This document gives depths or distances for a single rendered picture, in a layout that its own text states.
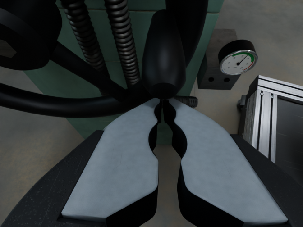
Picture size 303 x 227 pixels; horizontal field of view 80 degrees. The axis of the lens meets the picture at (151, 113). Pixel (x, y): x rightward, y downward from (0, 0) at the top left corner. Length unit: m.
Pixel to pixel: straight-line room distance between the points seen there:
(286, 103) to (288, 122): 0.09
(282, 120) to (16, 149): 1.25
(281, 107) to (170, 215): 0.68
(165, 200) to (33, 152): 0.69
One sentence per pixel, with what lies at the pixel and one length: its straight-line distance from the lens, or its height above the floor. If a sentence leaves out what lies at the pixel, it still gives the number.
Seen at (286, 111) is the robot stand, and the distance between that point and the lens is 1.00.
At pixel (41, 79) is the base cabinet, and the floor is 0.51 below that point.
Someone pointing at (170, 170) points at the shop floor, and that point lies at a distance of 0.93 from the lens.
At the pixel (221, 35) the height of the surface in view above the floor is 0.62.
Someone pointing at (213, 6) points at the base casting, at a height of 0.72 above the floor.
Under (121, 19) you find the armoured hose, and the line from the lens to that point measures 0.22.
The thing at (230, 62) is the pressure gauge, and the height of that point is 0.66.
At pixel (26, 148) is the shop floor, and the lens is 1.12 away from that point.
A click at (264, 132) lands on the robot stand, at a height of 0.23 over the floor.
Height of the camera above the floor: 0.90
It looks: 62 degrees down
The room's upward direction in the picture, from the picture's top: 2 degrees clockwise
